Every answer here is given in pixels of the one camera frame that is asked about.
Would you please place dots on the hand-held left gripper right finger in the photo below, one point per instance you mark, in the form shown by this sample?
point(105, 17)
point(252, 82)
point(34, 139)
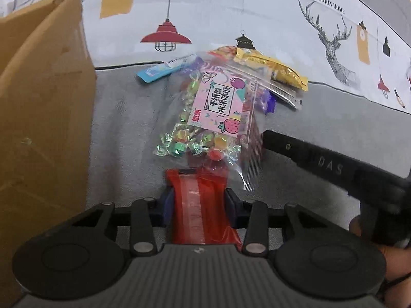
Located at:
point(231, 208)

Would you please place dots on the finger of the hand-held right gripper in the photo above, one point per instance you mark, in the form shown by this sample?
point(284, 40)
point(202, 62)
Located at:
point(281, 144)

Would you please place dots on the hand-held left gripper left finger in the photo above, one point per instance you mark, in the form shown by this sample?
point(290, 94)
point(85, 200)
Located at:
point(166, 208)

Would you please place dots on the red snack packet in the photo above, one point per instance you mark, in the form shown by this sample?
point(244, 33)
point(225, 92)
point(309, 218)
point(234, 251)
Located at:
point(205, 211)

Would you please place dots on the purple snack packet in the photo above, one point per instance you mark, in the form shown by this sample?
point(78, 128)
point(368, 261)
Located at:
point(268, 102)

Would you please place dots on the silver snack packet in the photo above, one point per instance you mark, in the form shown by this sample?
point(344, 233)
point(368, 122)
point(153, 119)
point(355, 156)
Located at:
point(282, 94)

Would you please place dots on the yellow snack packet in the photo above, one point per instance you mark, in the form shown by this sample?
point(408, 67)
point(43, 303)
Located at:
point(282, 70)

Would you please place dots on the clear candy bag pink label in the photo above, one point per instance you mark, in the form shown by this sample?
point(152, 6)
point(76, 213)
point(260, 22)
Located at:
point(218, 99)

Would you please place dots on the orange snack packet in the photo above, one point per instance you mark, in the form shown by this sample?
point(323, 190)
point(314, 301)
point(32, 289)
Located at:
point(224, 51)

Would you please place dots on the blue snack packet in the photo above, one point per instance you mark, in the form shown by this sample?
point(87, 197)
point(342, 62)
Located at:
point(154, 72)

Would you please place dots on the cardboard box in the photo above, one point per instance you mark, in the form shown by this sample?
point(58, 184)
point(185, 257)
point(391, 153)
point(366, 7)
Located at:
point(41, 102)

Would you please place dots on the person's right hand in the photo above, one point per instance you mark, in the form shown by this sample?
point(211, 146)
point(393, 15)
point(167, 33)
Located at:
point(396, 261)

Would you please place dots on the printed grey bed sheet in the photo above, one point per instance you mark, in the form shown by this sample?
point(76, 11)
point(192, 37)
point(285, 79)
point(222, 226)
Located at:
point(128, 118)

